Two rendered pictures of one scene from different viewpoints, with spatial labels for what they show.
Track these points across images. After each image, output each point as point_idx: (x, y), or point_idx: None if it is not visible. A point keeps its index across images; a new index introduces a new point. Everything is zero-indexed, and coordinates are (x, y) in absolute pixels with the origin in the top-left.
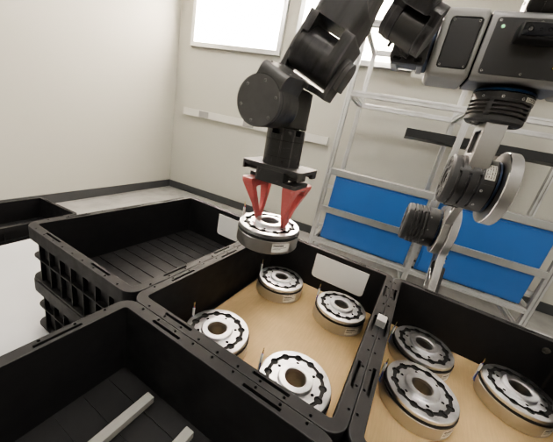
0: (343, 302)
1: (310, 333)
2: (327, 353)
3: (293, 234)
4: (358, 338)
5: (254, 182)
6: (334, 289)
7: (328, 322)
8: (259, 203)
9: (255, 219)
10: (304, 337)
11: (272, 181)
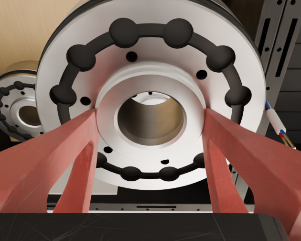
0: (34, 123)
1: (48, 33)
2: (0, 9)
3: (35, 100)
4: None
5: (271, 204)
6: None
7: (30, 68)
8: (226, 165)
9: (197, 91)
10: (50, 17)
11: (94, 235)
